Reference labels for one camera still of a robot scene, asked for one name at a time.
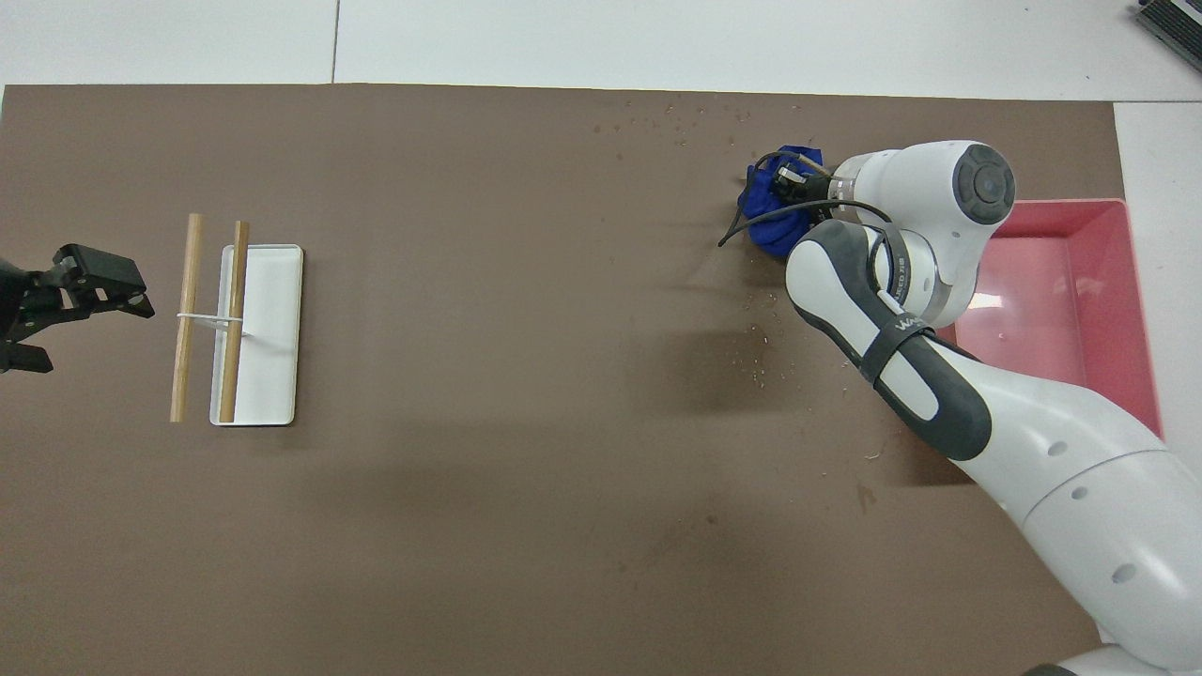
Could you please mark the brown table mat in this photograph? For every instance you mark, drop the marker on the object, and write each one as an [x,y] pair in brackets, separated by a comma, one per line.
[470,422]

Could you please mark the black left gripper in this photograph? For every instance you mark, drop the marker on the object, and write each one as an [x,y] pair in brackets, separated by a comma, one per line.
[28,300]

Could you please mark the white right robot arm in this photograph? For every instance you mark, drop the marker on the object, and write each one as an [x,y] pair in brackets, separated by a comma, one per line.
[1033,441]

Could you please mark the blue towel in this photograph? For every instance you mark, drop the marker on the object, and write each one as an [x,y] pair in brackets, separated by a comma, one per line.
[779,230]

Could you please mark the pink plastic bin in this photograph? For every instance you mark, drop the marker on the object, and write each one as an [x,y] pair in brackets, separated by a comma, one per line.
[1080,310]

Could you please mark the wooden rod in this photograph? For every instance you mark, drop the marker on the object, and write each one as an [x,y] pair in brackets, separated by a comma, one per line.
[235,282]
[191,272]

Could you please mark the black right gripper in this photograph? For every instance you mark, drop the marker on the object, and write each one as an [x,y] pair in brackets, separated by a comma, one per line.
[793,183]

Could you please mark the grey laptop corner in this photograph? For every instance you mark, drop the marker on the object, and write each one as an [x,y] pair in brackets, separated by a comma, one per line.
[1174,19]

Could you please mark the white band joining rods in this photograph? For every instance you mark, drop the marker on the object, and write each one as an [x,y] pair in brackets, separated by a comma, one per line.
[202,319]

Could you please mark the white rectangular tray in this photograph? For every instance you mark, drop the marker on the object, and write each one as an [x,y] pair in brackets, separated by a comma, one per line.
[272,329]

